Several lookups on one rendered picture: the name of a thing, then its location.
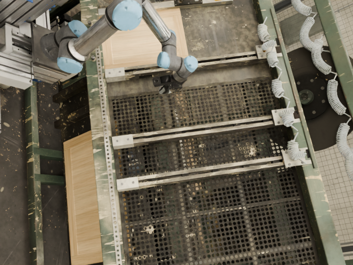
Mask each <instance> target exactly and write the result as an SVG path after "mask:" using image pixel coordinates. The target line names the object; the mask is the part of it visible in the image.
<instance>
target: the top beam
mask: <svg viewBox="0 0 353 265"><path fill-rule="evenodd" d="M253 4H254V7H255V11H256V16H257V19H258V23H259V24H263V22H264V20H265V18H266V17H267V19H266V21H265V23H264V25H266V26H267V32H268V33H269V38H268V39H269V40H274V42H275V41H276V40H275V38H277V35H276V31H275V27H274V24H273V20H272V16H271V13H270V8H274V5H273V2H272V0H253ZM274 12H275V9H274ZM275 15H276V13H275ZM276 19H277V16H276ZM277 23H278V20H277ZM278 26H279V24H278ZM279 30H280V27H279ZM280 33H281V30H280ZM281 37H282V34H281ZM282 40H283V38H282ZM283 43H284V41H283ZM284 46H285V45H284ZM285 50H286V48H285ZM286 55H287V52H286ZM277 59H278V61H279V62H278V64H277V66H278V67H279V68H280V69H281V70H279V69H278V68H277V67H276V66H275V67H271V66H270V69H271V72H272V76H273V80H275V79H277V78H278V76H279V74H280V72H282V73H281V75H280V77H279V80H280V81H281V83H282V88H283V90H284V94H283V96H285V97H287V98H288V99H289V100H288V99H286V98H284V97H281V98H278V100H279V104H280V107H281V109H284V108H287V105H288V102H289V101H290V103H289V106H288V108H292V107H294V106H296V104H295V100H294V96H293V93H292V89H291V86H290V82H289V79H288V75H287V71H286V67H285V64H284V60H283V57H282V56H281V57H277ZM287 59H288V56H287ZM288 62H289V60H288ZM289 66H290V63H289ZM290 69H291V67H290ZM291 72H292V69H291ZM292 76H293V73H292ZM293 80H294V77H293ZM294 83H295V81H294ZM295 87H296V84H295ZM296 91H297V88H296ZM297 94H298V91H297ZM298 98H299V95H298ZM299 102H300V99H299ZM300 105H301V103H300ZM301 108H302V105H301ZM302 112H303V109H302ZM303 115H304V113H303ZM304 119H305V116H304ZM305 123H306V120H305ZM292 126H294V127H295V128H296V129H297V130H298V131H296V130H295V129H294V128H293V127H291V126H289V127H286V126H285V127H286V131H287V134H288V139H289V141H291V140H294V138H295V136H296V134H297V132H298V135H297V137H296V139H295V142H297V144H299V145H298V148H307V144H306V140H305V136H304V133H303V129H302V125H301V123H300V122H299V123H293V124H292ZM306 127H307V124H306ZM307 130H308V127H307ZM308 134H309V131H308ZM309 137H310V135H309ZM310 142H311V144H312V141H311V138H310ZM312 148H313V144H312ZM313 151H314V149H313ZM314 155H315V152H314ZM315 158H316V156H315ZM316 162H317V159H316ZM317 166H318V163H317ZM296 169H297V173H298V177H299V181H300V185H301V188H302V192H303V196H304V199H305V204H306V208H307V211H308V215H309V219H310V223H311V226H312V230H313V234H314V238H315V242H316V246H317V250H318V254H319V258H320V261H321V265H346V263H345V260H344V255H343V253H342V249H341V246H340V242H339V238H338V234H337V231H336V227H335V224H334V220H333V216H332V214H331V210H330V206H329V202H328V199H327V195H326V192H325V188H324V184H323V180H322V178H321V174H320V171H319V166H318V168H315V169H313V166H312V164H306V165H299V166H296Z"/></svg>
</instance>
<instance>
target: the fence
mask: <svg viewBox="0 0 353 265"><path fill-rule="evenodd" d="M202 1H203V3H202V4H193V5H183V6H175V5H174V1H168V2H158V3H152V5H153V7H154V8H155V9H156V11H159V10H165V9H174V8H180V9H187V8H197V7H206V6H215V5H225V4H232V3H233V0H221V1H215V0H202ZM98 14H99V17H102V16H103V15H104V14H105V8H101V9H98Z"/></svg>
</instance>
